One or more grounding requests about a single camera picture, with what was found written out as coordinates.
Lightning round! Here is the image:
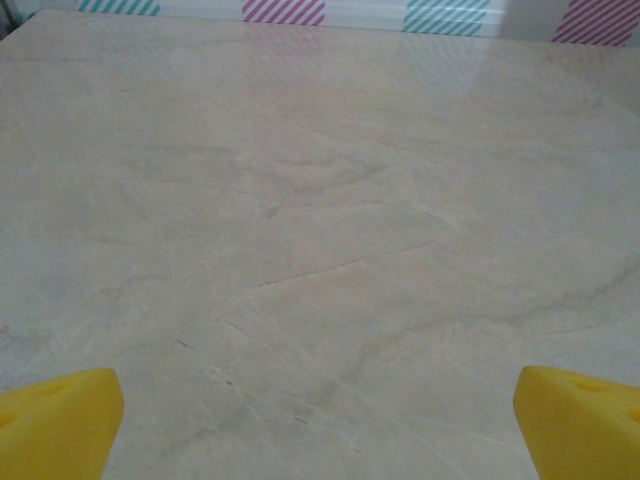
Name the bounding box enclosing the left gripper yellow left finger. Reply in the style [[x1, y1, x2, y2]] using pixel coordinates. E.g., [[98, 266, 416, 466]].
[[0, 367, 125, 480]]

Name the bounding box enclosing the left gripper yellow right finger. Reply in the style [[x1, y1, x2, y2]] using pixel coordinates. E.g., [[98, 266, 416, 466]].
[[514, 365, 640, 480]]

